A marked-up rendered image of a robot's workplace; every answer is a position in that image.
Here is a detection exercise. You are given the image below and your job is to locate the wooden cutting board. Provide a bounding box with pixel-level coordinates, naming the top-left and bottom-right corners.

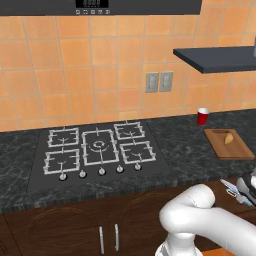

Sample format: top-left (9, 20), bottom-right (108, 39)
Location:
top-left (203, 128), bottom-right (256, 161)

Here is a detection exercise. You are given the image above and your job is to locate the grey wall socket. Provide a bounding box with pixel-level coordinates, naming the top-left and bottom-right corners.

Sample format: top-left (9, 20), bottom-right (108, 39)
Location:
top-left (145, 72), bottom-right (160, 94)
top-left (159, 71), bottom-right (174, 93)

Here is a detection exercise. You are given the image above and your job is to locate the dark brown drawer front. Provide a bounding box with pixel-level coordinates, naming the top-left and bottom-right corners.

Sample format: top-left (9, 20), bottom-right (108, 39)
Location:
top-left (208, 181), bottom-right (256, 224)

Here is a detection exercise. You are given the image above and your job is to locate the silver cupboard door handle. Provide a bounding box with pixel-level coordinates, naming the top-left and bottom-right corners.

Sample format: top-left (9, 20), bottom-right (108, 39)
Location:
top-left (113, 223), bottom-right (120, 252)
top-left (98, 226), bottom-right (105, 255)

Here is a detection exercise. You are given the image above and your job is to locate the dark brown cupboard door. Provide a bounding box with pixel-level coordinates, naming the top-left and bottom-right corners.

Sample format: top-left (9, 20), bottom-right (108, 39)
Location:
top-left (0, 213), bottom-right (13, 256)
top-left (2, 198), bottom-right (111, 256)
top-left (106, 185), bottom-right (189, 256)

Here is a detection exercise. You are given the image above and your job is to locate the dark wall shelf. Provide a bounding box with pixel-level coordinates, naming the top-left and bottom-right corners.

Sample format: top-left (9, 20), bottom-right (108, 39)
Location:
top-left (172, 45), bottom-right (256, 75)

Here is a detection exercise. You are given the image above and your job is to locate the black microwave oven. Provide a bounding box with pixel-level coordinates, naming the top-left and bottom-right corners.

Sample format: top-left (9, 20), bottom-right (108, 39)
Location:
top-left (0, 0), bottom-right (203, 17)

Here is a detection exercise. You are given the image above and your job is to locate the tan potato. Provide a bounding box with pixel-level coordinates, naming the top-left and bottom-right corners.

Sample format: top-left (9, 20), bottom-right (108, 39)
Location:
top-left (224, 132), bottom-right (235, 145)

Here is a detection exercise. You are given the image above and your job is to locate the black gas hob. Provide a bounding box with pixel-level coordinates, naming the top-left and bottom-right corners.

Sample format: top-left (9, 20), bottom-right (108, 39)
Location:
top-left (26, 120), bottom-right (173, 193)

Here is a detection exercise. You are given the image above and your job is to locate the silver blade kitchen tool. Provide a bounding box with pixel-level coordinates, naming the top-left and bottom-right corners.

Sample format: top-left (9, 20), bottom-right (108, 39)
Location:
top-left (220, 178), bottom-right (241, 197)

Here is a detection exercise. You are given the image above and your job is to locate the grey kitchen tool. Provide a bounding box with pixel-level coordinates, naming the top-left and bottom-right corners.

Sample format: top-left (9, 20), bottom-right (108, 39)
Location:
top-left (235, 193), bottom-right (255, 207)

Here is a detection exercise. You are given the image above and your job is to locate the red plastic cup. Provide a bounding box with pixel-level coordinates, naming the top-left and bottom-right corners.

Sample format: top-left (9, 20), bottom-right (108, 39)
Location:
top-left (196, 107), bottom-right (211, 127)

